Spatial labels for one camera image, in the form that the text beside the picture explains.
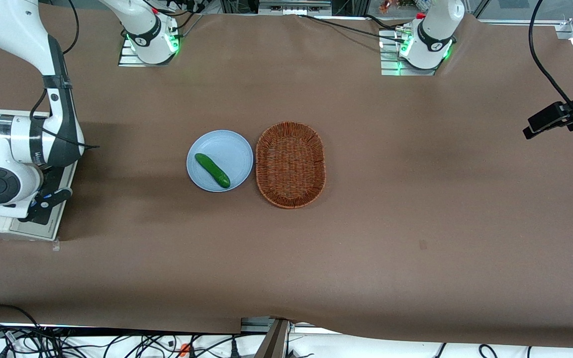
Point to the brown paper table cover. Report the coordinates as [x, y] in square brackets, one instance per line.
[416, 174]

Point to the aluminium extrusion post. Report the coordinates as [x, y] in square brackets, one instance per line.
[274, 343]

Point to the light blue round plate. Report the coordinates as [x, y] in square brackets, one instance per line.
[227, 149]

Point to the grey metal background box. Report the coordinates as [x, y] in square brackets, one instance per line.
[294, 6]

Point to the brown oval wicker basket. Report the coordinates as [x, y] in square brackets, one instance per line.
[290, 166]

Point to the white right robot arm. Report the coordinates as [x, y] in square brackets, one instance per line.
[13, 30]

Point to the green cucumber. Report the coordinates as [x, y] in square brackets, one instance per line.
[212, 170]

